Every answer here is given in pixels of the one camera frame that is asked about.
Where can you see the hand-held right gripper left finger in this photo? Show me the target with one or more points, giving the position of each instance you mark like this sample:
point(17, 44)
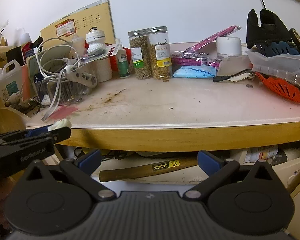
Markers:
point(90, 159)

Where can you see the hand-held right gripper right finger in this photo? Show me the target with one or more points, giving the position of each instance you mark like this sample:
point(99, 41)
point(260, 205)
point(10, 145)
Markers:
point(208, 162)

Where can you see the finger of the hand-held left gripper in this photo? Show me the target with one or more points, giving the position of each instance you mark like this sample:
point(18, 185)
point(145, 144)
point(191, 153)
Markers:
point(61, 134)
point(37, 131)

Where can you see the small white object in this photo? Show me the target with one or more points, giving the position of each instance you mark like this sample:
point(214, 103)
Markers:
point(61, 124)

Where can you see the wooden desk drawer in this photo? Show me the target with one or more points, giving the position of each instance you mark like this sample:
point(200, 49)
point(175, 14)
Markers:
point(145, 163)

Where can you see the pink paper slip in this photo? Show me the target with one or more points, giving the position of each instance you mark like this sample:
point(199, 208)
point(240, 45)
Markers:
point(63, 112)

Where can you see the clear plastic organizer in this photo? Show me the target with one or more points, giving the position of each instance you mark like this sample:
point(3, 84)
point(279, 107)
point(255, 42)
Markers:
point(65, 91)

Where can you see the white labelled bottle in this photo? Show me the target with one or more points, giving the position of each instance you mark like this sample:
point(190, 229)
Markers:
point(262, 154)

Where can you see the white plastic jug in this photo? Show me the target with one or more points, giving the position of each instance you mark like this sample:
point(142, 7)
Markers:
point(7, 80)

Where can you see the white game controller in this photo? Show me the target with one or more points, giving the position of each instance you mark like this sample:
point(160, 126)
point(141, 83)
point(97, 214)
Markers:
point(81, 75)

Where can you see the pale green booklet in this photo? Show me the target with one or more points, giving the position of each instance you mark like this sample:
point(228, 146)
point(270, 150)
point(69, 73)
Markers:
point(33, 63)

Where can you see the white cylindrical container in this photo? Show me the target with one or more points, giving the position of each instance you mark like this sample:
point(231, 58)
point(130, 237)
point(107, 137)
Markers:
point(102, 67)

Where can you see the red box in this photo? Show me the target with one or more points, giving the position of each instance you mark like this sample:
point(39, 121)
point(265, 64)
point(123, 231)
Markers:
point(114, 63)

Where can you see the red and white spray can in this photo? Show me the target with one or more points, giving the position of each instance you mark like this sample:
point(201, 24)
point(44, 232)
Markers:
point(25, 42)

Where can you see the blue powder bag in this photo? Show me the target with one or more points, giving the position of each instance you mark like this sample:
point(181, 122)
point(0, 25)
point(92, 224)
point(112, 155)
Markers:
point(193, 71)

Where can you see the green and white bottle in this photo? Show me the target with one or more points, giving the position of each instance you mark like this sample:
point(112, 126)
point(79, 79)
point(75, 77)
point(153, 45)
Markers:
point(122, 62)

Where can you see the white sport bottle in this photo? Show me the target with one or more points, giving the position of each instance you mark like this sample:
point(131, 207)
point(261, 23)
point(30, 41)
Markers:
point(96, 41)

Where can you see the white paper packet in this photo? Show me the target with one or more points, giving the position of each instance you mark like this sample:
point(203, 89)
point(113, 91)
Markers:
point(231, 65)

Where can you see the orange plastic basket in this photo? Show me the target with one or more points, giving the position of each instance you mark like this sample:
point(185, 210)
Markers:
point(282, 87)

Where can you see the clear jar of dried herbs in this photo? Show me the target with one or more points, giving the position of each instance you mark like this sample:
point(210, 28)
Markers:
point(139, 55)

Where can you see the white round jar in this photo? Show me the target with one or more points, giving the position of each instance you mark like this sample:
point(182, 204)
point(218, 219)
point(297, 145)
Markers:
point(228, 45)

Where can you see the pink striped packet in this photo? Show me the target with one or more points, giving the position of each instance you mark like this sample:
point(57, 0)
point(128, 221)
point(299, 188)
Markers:
point(202, 43)

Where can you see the clear jar of yellow flowers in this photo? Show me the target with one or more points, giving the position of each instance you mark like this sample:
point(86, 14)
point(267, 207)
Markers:
point(161, 52)

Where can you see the yellow perforated board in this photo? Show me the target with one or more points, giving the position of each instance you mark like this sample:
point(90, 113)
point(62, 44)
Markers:
point(90, 17)

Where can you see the clear plastic bag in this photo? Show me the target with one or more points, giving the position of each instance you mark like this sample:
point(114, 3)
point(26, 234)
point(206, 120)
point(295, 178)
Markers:
point(280, 63)

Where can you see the blue plastic basket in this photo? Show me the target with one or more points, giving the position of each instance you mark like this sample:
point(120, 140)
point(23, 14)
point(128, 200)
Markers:
point(277, 48)

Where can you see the black clamp tool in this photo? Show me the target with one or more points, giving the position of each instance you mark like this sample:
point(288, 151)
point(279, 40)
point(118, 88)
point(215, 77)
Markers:
point(265, 30)

